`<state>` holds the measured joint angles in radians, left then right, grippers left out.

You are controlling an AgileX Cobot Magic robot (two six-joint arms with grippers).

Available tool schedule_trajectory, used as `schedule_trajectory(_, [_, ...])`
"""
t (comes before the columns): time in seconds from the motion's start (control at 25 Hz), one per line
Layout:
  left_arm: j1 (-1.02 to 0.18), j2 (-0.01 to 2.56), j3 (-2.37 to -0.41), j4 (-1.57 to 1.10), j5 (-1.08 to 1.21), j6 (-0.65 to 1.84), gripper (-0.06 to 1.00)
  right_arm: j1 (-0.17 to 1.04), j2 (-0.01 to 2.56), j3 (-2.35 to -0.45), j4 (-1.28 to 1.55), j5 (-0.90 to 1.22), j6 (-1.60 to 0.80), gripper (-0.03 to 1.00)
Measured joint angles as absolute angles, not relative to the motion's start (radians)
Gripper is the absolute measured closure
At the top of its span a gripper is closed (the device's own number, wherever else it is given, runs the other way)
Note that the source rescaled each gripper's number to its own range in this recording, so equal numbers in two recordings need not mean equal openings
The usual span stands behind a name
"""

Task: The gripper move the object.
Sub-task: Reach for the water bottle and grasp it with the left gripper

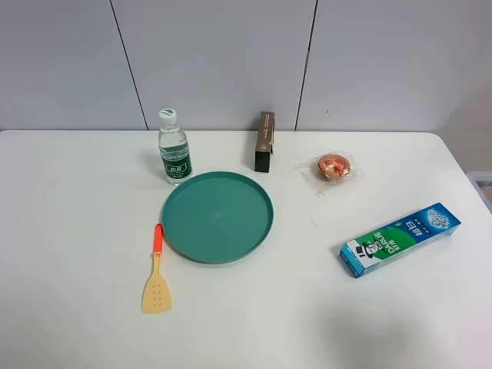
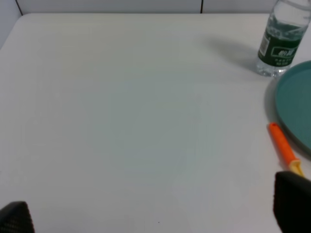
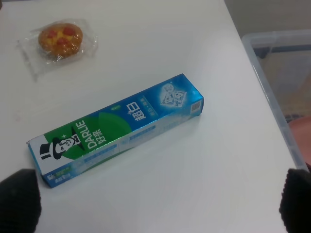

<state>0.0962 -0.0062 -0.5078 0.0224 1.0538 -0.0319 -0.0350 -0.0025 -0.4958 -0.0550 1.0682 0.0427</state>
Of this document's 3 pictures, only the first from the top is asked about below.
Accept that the green label water bottle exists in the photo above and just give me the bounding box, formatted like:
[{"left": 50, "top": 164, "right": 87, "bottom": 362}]
[{"left": 158, "top": 108, "right": 193, "bottom": 185}]

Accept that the brown cardboard box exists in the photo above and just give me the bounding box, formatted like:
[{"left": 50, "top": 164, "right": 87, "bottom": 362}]
[{"left": 254, "top": 111, "right": 275, "bottom": 173}]

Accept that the round green plate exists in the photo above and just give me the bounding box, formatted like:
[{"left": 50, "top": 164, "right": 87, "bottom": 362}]
[{"left": 161, "top": 171, "right": 274, "bottom": 264}]

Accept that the Darlie toothpaste box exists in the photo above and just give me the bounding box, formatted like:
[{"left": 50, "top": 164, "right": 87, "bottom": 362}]
[{"left": 340, "top": 202, "right": 461, "bottom": 278}]

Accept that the yellow spatula orange handle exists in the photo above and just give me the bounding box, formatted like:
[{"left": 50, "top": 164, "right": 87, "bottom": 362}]
[{"left": 141, "top": 223, "right": 172, "bottom": 314}]

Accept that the clear plastic bin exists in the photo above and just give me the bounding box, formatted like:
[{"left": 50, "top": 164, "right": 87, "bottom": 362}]
[{"left": 467, "top": 171, "right": 492, "bottom": 212}]

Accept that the plastic wrapped pastry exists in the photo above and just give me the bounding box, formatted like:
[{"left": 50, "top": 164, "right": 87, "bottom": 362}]
[{"left": 294, "top": 151, "right": 364, "bottom": 197}]

